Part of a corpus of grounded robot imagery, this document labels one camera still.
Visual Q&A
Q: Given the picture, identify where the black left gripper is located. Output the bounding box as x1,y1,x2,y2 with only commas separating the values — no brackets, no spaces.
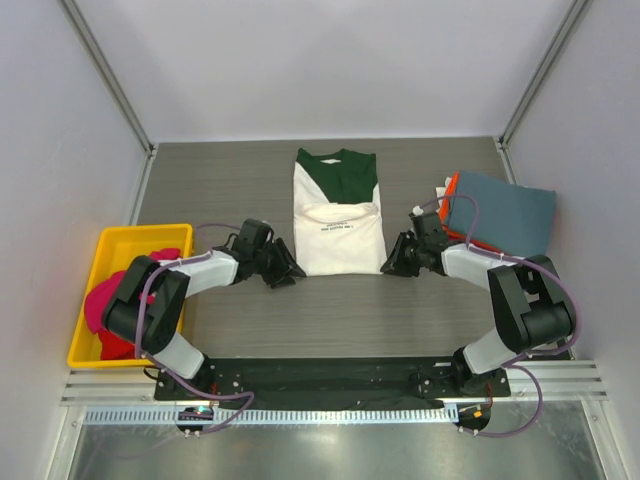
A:
252,238,305,288

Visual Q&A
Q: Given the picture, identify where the white and green t-shirt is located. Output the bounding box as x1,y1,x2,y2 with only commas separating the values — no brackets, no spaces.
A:
293,148,387,276

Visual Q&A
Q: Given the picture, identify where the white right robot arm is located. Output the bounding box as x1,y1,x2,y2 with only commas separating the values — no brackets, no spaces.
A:
381,213,578,396

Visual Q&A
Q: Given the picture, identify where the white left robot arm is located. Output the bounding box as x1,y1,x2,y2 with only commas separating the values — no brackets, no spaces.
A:
101,219,306,400

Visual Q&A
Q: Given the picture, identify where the orange folded t-shirt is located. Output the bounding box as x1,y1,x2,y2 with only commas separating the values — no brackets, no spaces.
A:
437,172,501,254

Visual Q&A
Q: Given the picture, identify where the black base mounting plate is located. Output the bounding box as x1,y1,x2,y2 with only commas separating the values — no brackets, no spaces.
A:
155,356,511,401

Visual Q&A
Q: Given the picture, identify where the blue-grey folded t-shirt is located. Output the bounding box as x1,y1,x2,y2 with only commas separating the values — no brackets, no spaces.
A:
448,171,556,257

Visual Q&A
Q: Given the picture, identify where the yellow plastic bin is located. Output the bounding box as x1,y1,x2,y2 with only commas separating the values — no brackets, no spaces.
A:
67,224,194,369

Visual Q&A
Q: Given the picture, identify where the magenta t-shirt in bin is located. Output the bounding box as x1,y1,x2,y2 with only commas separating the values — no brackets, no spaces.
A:
84,248,181,334

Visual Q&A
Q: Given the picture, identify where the red t-shirt in bin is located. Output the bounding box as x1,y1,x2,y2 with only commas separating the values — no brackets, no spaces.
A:
97,329,136,361

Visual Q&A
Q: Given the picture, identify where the slotted cable duct rail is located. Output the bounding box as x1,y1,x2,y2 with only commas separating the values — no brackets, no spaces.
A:
84,404,458,426

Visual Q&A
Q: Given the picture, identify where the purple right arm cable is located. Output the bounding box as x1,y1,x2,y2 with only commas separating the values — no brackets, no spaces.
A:
409,194,585,439

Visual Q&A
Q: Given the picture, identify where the right aluminium frame post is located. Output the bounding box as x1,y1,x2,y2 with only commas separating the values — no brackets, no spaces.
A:
497,0,594,149

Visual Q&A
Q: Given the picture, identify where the aluminium frame post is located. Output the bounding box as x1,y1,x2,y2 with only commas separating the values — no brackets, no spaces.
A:
497,0,594,149
58,0,156,156

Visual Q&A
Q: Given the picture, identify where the left aluminium frame post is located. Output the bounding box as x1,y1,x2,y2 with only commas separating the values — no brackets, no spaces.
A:
58,0,156,156

